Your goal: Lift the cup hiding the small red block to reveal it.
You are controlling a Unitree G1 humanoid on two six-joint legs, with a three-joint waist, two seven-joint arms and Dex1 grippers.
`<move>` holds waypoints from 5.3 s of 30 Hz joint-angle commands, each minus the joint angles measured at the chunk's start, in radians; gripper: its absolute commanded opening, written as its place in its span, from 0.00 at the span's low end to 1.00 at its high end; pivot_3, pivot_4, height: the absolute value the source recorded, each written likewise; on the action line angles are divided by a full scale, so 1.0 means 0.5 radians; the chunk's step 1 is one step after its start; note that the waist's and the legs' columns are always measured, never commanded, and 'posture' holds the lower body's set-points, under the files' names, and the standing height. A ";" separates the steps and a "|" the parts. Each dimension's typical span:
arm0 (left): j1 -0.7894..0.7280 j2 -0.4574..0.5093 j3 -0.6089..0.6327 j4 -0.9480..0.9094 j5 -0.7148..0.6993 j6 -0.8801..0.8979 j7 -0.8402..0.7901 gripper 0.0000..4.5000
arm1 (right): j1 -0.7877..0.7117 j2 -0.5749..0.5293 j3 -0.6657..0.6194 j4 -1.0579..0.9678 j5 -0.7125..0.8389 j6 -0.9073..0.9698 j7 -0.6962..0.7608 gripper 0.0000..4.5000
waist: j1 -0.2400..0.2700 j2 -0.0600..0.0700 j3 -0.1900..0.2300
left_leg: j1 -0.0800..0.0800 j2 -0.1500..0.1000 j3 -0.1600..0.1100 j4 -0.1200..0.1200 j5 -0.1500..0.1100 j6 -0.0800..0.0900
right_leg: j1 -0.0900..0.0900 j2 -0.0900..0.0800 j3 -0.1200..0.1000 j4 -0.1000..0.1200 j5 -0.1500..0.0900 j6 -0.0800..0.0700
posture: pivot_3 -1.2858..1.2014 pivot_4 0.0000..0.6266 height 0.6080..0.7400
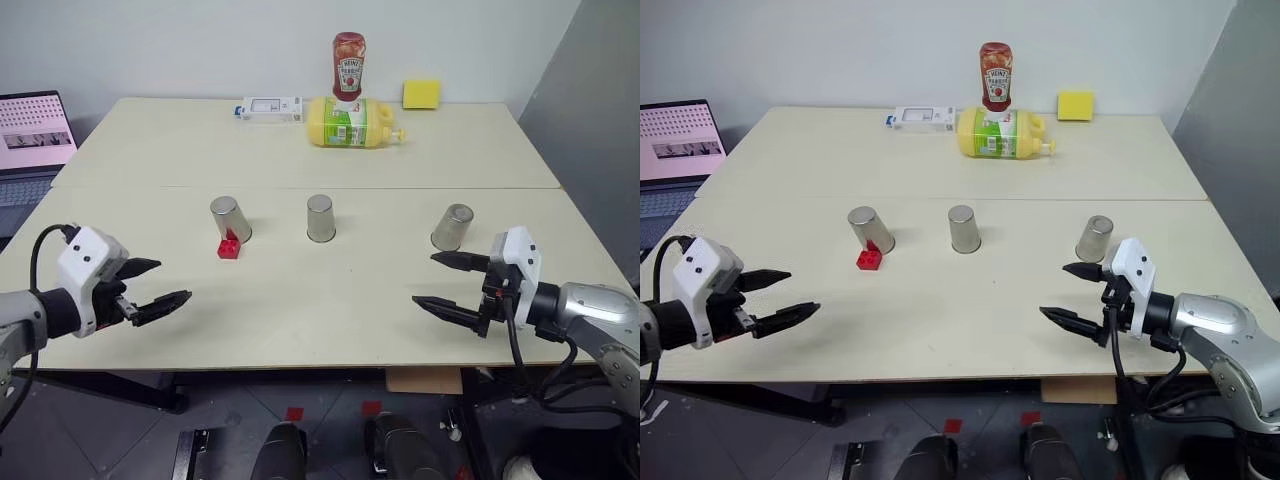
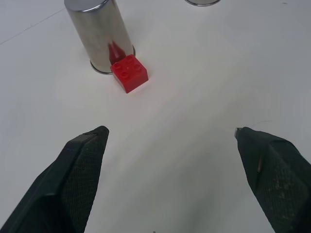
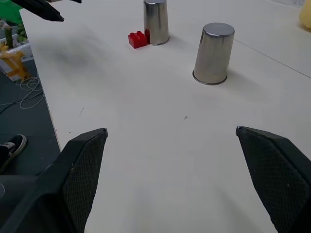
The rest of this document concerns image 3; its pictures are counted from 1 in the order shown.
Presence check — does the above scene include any steel cup with brick beside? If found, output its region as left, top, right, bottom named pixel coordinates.
left=143, top=0, right=170, bottom=46

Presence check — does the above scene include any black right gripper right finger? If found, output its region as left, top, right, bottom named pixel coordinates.
left=235, top=126, right=311, bottom=233

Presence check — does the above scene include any white cable on floor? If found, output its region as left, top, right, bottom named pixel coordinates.
left=0, top=75, right=44, bottom=115

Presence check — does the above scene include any pale yellow object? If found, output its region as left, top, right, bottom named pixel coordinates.
left=299, top=0, right=311, bottom=32

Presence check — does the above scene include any red toy building brick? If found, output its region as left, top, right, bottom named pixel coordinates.
left=128, top=31, right=149, bottom=50

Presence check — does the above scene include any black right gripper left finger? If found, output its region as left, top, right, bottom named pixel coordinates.
left=0, top=128, right=108, bottom=233

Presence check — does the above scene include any black and white sneaker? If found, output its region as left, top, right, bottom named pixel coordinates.
left=0, top=134, right=27, bottom=170

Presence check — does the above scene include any steel cup standing alone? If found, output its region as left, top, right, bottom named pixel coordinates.
left=192, top=22, right=236, bottom=86

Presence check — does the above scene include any green stalk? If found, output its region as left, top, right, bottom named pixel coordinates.
left=4, top=26, right=14, bottom=50

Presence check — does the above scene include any white box with yellow tape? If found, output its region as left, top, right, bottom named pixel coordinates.
left=0, top=42, right=34, bottom=82

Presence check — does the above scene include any green cloth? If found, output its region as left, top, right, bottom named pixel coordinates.
left=0, top=0, right=24, bottom=25

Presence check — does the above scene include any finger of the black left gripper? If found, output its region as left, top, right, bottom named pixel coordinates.
left=14, top=0, right=65, bottom=23

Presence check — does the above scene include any green banana bunch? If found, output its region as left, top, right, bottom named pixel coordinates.
left=16, top=23, right=29, bottom=43

